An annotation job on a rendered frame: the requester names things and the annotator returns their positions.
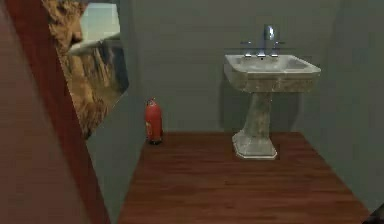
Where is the red fire extinguisher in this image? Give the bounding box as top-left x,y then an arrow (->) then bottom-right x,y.
144,97 -> 164,146

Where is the chrome sink faucet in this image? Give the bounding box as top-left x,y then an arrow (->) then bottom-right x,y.
240,24 -> 286,58

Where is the red room door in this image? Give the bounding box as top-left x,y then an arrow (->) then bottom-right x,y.
0,0 -> 112,224

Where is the grey stone pedestal sink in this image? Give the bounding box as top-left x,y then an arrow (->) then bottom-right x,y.
223,53 -> 322,161

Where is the brown landscape wall picture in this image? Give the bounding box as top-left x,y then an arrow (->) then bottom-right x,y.
42,0 -> 130,140

